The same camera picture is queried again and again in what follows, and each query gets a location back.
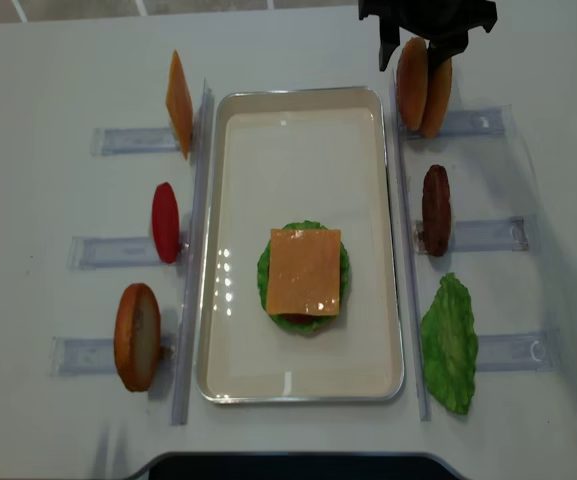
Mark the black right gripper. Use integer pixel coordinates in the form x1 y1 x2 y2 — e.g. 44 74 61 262
358 0 497 76

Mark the golden bun half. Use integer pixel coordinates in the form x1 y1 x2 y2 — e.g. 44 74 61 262
419 59 452 138
396 37 428 130

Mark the dark robot base bottom edge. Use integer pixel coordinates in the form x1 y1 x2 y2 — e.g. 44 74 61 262
147 453 462 479

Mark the brown meat patty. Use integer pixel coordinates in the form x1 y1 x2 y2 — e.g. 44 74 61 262
422 164 452 257

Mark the upright orange cheese slice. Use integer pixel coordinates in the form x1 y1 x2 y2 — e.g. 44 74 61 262
166 50 194 159

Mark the orange cheese slice on stack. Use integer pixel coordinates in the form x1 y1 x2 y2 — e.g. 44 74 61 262
265 229 341 317

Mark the loose green lettuce leaf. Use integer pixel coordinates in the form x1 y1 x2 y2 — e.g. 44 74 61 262
421 272 479 415

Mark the red tomato slice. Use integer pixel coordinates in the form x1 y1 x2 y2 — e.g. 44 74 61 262
151 182 180 264

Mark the clear holder under cheese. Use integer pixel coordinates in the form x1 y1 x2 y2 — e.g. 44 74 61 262
91 127 180 156

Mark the clear holder under lettuce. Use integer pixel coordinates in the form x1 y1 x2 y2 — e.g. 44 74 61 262
476 330 560 372

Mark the clear holder under tomato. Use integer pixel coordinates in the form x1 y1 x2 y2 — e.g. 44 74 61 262
67 237 165 270

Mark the clear holder under buns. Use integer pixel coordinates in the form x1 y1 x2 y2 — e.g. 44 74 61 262
394 105 515 141

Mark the clear holder under patty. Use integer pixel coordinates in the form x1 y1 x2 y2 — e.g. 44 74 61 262
412 214 532 255

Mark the white rectangular metal tray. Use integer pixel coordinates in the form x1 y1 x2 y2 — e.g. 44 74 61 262
196 87 404 404

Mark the bun half with white face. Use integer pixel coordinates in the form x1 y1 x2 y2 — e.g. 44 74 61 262
114 283 161 392

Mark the clear holder under white bun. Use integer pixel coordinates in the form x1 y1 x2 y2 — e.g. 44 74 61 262
50 335 177 376

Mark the right long clear rail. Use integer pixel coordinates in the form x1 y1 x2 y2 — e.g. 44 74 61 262
390 71 430 422

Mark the long clear rail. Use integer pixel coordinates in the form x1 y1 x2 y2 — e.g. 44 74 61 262
171 82 214 426
390 71 430 422

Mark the left long clear rail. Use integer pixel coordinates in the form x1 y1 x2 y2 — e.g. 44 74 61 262
171 82 214 426

